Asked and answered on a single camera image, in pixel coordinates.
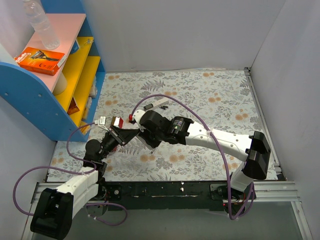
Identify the floral table mat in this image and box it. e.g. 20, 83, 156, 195
47, 70, 279, 182

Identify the orange razor box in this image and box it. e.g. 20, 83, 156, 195
14, 47, 67, 76

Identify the blue yellow shelf unit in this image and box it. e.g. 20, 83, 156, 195
0, 0, 106, 142

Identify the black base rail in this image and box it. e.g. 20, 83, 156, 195
93, 180, 228, 211

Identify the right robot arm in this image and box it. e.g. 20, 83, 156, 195
132, 109, 271, 199

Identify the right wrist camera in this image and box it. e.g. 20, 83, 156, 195
128, 109, 146, 132

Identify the red box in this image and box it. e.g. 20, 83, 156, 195
110, 116, 124, 154

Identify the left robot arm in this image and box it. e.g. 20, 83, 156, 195
30, 126, 140, 240

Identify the white remote control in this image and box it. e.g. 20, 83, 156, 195
136, 135, 158, 154

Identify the purple cable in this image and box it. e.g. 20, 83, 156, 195
129, 93, 257, 221
12, 121, 128, 227

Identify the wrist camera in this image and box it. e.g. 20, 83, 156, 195
128, 109, 146, 132
95, 116, 109, 132

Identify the black battery pair far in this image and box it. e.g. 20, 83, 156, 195
160, 105, 169, 110

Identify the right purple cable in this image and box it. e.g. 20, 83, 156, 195
129, 93, 257, 221

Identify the clear plastic bottle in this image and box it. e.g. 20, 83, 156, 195
22, 0, 60, 50

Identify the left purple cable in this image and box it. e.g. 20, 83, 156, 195
12, 121, 128, 227

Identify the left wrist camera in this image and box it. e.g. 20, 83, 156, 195
95, 116, 109, 132

